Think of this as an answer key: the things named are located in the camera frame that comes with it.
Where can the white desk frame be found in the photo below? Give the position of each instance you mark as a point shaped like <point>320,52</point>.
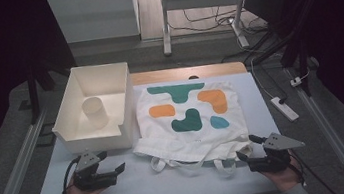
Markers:
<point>201,0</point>

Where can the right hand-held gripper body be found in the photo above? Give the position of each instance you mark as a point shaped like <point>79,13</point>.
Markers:
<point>272,161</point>

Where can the white plastic box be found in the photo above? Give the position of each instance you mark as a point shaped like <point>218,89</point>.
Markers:
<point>75,140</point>

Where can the white power strip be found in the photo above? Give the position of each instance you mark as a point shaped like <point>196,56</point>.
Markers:
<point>285,109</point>

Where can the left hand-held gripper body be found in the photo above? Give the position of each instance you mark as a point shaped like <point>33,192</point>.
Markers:
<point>91,179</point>

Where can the white cabinet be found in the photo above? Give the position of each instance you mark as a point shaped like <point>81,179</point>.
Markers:
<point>95,16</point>

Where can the black stand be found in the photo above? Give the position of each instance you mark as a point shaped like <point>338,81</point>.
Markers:
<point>300,43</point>
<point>33,95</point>

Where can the white cup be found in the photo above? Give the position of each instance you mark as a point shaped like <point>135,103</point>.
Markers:
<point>96,113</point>

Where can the person's right hand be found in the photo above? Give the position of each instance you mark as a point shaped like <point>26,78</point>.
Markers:
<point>286,178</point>

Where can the white plug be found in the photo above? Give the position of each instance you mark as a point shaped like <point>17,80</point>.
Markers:
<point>295,81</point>

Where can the white tote bag coloured patches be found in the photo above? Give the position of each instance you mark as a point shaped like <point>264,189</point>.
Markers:
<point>192,141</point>

